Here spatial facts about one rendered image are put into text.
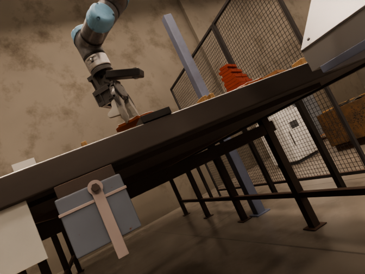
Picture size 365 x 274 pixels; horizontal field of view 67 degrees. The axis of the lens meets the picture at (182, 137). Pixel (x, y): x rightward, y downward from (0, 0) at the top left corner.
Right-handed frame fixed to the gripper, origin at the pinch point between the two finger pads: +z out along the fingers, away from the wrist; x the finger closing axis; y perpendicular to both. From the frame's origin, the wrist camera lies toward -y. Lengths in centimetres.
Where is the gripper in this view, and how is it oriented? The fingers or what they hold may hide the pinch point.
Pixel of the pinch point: (134, 120)
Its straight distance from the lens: 89.3
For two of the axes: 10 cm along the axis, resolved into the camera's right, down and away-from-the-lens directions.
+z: 4.7, 8.8, -0.8
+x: -2.1, 0.3, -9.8
